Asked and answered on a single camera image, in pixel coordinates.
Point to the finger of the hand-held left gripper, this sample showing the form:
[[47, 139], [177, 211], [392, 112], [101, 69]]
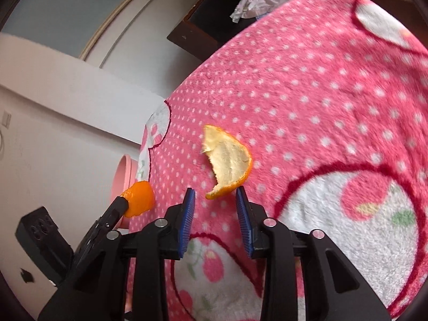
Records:
[[115, 210]]

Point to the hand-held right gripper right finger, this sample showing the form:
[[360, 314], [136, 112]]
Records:
[[244, 220]]

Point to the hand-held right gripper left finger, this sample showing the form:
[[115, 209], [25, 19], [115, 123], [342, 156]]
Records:
[[186, 220]]

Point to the small orange peel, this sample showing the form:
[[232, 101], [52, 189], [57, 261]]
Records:
[[140, 199]]

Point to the pink plastic bin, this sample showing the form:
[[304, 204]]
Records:
[[127, 174]]

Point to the large orange peel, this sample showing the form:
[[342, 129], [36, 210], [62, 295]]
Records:
[[230, 157]]

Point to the pink dotted printed blanket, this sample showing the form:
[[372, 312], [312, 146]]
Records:
[[317, 107]]

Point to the black armchair with wooden sides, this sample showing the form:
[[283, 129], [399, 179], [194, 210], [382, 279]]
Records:
[[200, 23]]

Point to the white wall switch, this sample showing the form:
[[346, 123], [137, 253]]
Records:
[[5, 119]]

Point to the window with white frame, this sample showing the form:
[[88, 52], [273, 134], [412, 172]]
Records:
[[67, 10]]

